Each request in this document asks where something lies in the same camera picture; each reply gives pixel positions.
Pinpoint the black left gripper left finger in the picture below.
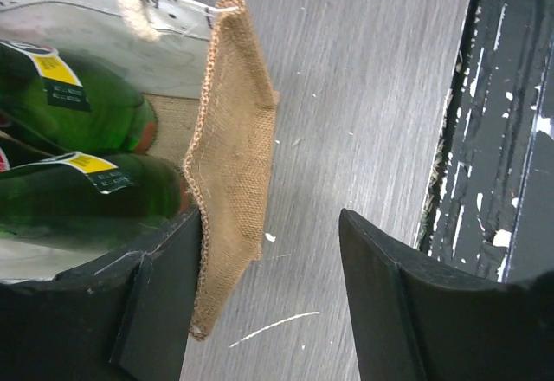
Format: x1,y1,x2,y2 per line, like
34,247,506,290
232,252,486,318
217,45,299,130
1,208,203,380

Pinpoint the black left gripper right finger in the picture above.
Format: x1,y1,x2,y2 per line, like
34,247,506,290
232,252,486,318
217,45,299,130
338,209,553,380

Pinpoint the green glass bottle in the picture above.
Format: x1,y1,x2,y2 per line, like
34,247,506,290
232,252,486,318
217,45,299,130
1,40,158,154
1,152,190,248

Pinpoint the brown canvas bag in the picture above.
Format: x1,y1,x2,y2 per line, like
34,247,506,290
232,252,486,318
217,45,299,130
1,0,279,340

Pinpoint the dark cola bottle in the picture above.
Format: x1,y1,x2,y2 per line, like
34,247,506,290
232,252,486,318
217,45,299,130
0,115,15,172

